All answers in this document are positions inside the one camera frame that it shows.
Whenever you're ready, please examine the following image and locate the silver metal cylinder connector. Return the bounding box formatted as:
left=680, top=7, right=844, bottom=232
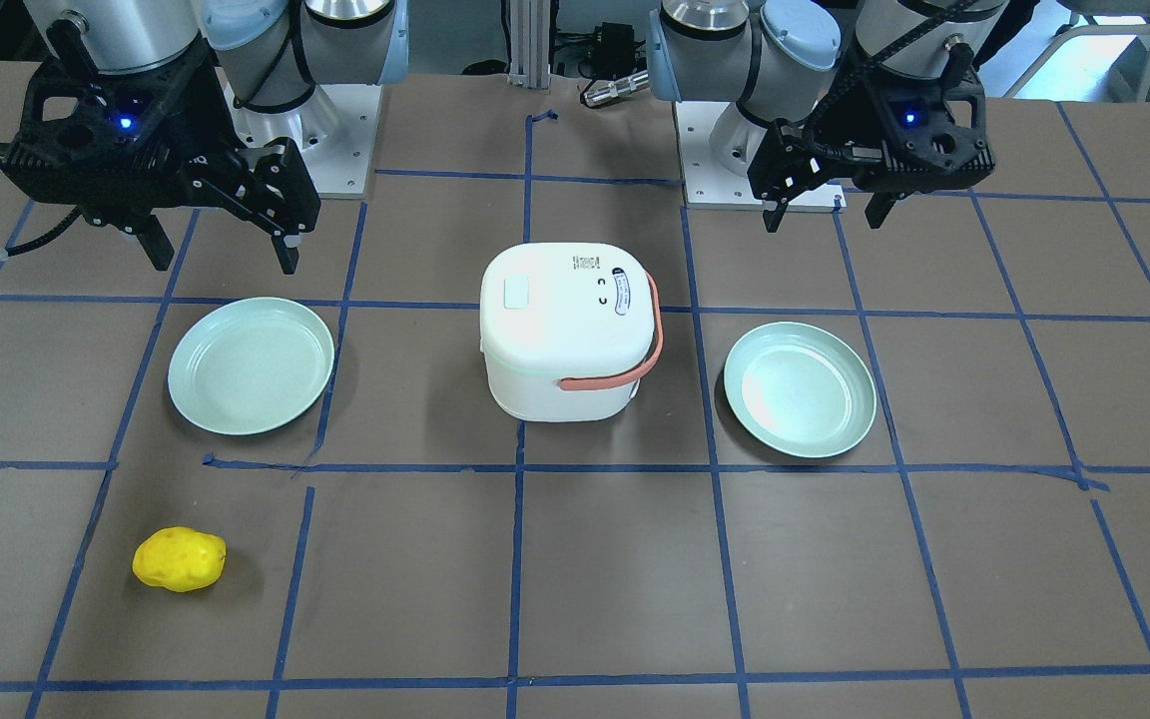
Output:
left=578, top=70, right=651, bottom=109

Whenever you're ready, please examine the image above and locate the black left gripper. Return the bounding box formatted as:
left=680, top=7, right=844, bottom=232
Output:
left=748, top=68, right=995, bottom=234

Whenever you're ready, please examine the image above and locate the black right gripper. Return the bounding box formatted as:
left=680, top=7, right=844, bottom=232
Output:
left=0, top=40, right=320, bottom=275

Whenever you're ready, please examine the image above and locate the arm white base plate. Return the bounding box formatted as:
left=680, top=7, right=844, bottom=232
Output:
left=673, top=100, right=848, bottom=213
left=230, top=85, right=384, bottom=200

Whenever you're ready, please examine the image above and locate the yellow lemon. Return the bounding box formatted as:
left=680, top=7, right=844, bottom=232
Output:
left=131, top=526, right=228, bottom=592

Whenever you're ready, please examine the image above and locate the black power adapter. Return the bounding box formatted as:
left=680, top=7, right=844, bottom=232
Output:
left=589, top=22, right=636, bottom=79

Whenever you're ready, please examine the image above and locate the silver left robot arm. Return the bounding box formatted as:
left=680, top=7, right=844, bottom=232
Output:
left=647, top=1, right=1004, bottom=232

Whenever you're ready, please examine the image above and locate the aluminium frame post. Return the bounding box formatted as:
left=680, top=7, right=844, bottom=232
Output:
left=505, top=0, right=555, bottom=92

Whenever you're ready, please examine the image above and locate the green plate near lemon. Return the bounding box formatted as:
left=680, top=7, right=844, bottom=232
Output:
left=166, top=297, right=336, bottom=436

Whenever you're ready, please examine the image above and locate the white rice cooker pink handle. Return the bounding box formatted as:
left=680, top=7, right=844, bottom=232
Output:
left=480, top=242, right=665, bottom=422

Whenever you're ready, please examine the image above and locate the green plate far from lemon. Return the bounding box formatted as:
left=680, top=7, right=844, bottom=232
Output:
left=722, top=322, right=877, bottom=458

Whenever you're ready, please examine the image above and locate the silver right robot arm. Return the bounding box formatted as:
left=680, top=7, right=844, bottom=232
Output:
left=0, top=1, right=409, bottom=275

